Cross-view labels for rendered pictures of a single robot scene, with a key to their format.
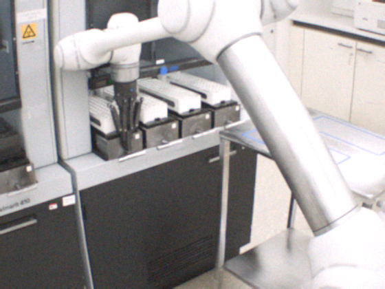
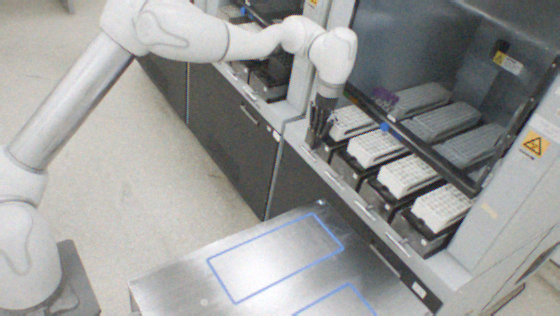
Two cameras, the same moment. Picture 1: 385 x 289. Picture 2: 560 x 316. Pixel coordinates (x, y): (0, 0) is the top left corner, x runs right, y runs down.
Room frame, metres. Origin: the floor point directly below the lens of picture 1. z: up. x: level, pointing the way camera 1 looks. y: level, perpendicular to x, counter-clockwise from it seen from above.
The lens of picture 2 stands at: (1.29, -1.05, 1.76)
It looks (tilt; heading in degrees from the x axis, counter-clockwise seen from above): 41 degrees down; 88
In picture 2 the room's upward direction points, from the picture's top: 11 degrees clockwise
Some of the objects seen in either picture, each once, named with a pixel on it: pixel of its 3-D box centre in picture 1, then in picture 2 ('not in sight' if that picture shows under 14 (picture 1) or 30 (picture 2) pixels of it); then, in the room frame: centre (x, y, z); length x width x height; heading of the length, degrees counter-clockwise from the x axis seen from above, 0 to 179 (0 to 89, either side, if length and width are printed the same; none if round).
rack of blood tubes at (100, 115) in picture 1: (97, 113); (359, 119); (1.61, 0.33, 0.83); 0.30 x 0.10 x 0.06; 39
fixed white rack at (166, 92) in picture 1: (166, 95); (419, 170); (1.81, 0.09, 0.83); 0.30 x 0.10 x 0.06; 39
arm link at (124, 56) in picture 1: (120, 38); (335, 52); (1.45, 0.21, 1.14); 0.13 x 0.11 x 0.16; 133
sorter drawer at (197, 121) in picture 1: (146, 101); (440, 170); (1.91, 0.18, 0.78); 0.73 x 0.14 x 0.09; 39
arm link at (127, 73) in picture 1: (124, 71); (330, 85); (1.46, 0.20, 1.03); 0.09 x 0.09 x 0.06
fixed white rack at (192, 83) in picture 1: (196, 89); (456, 201); (1.90, -0.02, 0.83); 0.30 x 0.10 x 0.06; 39
